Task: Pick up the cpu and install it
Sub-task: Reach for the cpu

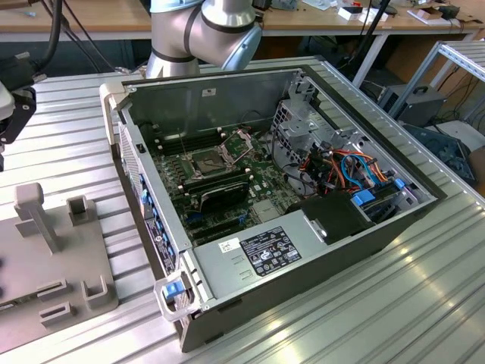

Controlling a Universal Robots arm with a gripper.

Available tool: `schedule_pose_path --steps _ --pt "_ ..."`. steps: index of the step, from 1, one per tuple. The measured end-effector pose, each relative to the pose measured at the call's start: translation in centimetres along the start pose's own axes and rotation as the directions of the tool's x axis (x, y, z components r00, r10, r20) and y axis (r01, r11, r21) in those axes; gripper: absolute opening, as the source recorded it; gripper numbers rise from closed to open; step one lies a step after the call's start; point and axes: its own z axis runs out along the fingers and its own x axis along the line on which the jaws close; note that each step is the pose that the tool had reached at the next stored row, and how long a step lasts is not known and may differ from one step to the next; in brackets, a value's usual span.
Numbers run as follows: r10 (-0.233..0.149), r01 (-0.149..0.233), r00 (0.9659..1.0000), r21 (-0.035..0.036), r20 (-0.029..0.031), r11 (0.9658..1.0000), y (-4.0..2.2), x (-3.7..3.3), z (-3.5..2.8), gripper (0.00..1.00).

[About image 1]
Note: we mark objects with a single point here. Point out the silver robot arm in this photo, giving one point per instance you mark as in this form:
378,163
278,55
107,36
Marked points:
212,22

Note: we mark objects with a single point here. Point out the CPU socket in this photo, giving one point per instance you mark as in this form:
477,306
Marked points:
206,163

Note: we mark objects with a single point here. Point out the green motherboard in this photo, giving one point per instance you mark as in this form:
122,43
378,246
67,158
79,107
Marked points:
265,182

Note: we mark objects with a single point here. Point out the black graphics card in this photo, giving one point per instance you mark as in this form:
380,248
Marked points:
223,199

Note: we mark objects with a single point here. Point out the silver chipset heatsink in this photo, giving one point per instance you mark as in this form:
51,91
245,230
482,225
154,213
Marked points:
265,211

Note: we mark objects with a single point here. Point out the black expansion slot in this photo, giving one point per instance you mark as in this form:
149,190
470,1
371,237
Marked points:
219,235
216,225

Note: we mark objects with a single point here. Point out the blue expansion slot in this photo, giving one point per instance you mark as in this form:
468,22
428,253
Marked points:
194,217

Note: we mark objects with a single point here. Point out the silver drive cage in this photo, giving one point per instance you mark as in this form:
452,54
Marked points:
299,130

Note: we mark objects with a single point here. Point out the silver power supply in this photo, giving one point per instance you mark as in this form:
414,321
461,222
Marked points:
223,273

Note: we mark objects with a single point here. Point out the white case sticker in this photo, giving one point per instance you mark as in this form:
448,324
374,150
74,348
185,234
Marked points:
209,91

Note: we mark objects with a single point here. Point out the black plastic shroud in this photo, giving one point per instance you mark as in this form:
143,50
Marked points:
333,218

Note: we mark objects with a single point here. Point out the blue disk carrier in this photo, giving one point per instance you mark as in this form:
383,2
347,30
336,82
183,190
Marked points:
363,199
398,184

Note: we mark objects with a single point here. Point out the grey open PC case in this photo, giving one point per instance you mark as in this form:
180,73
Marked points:
303,292

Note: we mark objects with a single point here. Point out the blue case latch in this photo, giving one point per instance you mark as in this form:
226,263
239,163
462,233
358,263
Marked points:
172,291

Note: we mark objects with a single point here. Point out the grey parts rack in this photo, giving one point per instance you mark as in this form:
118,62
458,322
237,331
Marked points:
76,258

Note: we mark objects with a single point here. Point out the dark teal panel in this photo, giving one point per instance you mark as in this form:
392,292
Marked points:
432,140

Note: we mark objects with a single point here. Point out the grey equipment box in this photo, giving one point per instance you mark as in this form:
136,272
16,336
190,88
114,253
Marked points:
422,108

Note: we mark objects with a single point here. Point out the white box with red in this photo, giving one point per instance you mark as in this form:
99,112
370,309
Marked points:
348,14

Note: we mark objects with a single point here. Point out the wooden desk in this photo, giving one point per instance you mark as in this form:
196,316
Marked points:
113,19

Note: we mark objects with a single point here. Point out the black stand pole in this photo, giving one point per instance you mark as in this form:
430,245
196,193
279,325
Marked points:
375,19

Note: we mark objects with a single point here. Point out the brown cardboard box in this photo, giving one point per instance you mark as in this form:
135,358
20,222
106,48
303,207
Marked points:
478,167

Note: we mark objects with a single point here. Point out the open cardboard box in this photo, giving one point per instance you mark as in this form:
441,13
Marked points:
424,16

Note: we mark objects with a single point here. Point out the small black device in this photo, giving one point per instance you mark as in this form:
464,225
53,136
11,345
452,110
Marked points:
451,12

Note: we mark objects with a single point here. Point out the black camera bracket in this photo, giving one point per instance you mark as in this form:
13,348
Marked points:
22,113

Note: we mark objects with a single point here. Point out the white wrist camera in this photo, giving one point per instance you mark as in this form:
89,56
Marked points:
5,102

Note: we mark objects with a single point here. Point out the aluminium profile frame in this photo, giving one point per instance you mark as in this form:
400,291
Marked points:
460,53

